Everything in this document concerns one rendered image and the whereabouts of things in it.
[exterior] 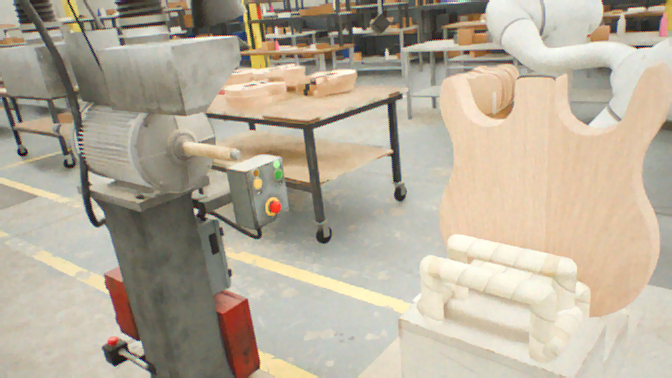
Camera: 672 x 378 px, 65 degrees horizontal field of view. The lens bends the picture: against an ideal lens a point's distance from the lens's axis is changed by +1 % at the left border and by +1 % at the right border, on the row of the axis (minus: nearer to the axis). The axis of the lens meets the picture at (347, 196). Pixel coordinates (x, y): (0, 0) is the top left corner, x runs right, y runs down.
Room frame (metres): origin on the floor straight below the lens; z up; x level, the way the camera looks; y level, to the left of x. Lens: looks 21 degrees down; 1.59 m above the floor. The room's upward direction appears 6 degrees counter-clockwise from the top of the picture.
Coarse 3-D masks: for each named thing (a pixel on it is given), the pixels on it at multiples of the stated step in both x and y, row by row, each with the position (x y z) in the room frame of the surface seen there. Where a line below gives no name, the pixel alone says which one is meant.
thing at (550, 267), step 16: (448, 240) 0.76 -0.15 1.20; (464, 240) 0.74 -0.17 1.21; (480, 240) 0.73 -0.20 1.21; (480, 256) 0.72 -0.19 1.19; (496, 256) 0.70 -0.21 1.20; (512, 256) 0.68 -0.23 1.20; (528, 256) 0.67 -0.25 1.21; (544, 256) 0.66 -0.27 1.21; (560, 256) 0.66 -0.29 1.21; (544, 272) 0.65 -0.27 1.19; (560, 272) 0.64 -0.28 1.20
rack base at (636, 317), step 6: (630, 312) 0.88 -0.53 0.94; (636, 312) 0.88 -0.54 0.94; (642, 312) 0.88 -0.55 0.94; (630, 318) 0.86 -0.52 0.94; (636, 318) 0.86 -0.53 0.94; (642, 318) 0.86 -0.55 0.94; (630, 324) 0.84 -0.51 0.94; (636, 324) 0.84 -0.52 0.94; (630, 330) 0.82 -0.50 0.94; (636, 330) 0.83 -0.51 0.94; (630, 336) 0.81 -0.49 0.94; (630, 342) 0.79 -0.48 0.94
